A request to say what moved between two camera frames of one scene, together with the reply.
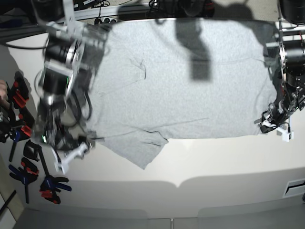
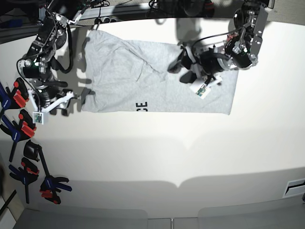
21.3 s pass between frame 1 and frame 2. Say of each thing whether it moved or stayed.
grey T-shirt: moved
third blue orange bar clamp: stayed
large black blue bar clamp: stayed
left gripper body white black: moved
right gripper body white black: moved
